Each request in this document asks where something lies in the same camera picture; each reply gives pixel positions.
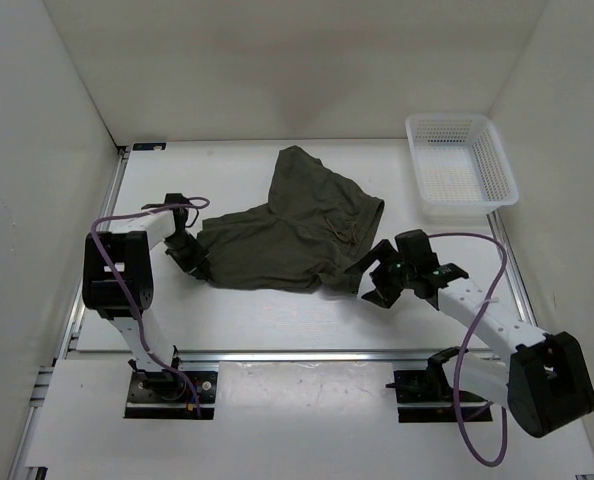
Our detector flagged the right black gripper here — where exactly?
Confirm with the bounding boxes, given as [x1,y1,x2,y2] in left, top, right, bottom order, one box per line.
[345,239,415,308]

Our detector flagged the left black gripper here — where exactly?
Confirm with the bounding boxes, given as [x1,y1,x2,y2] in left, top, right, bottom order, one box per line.
[162,232,210,279]

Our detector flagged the olive green shorts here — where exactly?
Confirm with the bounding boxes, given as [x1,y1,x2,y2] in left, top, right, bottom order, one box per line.
[197,146,385,295]

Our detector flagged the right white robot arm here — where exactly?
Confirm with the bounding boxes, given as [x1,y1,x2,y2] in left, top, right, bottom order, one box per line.
[348,230,594,438]

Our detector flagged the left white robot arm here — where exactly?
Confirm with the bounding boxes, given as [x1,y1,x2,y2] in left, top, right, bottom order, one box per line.
[82,193,212,408]

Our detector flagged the white perforated plastic basket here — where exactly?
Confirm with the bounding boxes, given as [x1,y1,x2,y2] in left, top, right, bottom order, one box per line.
[405,113,519,218]

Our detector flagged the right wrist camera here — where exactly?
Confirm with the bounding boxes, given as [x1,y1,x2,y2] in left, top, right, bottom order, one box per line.
[395,229,439,270]

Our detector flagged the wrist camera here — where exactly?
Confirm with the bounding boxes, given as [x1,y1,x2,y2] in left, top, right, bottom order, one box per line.
[162,193,191,210]
[395,229,439,270]

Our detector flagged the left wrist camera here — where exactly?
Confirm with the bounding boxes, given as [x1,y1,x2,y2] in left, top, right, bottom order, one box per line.
[162,193,191,210]

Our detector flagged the front aluminium rail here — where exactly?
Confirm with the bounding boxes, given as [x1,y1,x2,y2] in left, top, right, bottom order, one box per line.
[179,349,437,363]

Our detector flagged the aluminium rail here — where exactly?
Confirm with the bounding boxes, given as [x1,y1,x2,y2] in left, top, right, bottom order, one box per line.
[7,145,132,479]
[486,209,548,364]
[179,349,437,363]

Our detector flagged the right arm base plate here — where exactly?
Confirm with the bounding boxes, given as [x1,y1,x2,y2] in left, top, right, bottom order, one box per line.
[386,370,492,424]

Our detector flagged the right aluminium rail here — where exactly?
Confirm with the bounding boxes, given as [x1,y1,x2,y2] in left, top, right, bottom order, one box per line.
[486,209,548,364]

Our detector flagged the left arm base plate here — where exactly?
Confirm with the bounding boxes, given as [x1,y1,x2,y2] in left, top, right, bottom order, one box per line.
[124,370,218,421]

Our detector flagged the left aluminium rail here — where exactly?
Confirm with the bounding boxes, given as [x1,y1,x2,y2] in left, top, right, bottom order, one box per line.
[7,145,132,479]

